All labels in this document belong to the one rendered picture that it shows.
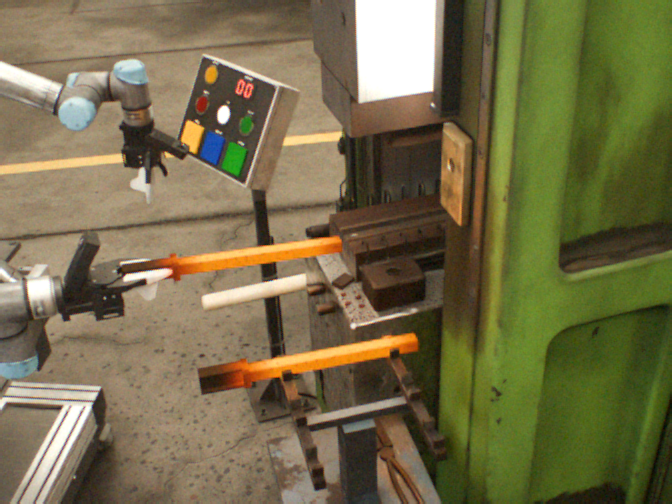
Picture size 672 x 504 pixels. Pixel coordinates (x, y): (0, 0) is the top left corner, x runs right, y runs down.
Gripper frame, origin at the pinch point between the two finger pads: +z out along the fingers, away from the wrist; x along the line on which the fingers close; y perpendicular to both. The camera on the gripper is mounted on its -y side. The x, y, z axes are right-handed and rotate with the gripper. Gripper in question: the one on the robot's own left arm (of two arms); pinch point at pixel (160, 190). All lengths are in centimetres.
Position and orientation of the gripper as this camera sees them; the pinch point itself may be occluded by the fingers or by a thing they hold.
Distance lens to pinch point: 225.9
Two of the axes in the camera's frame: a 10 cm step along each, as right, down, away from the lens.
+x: -1.2, 5.6, -8.2
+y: -9.9, -0.3, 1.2
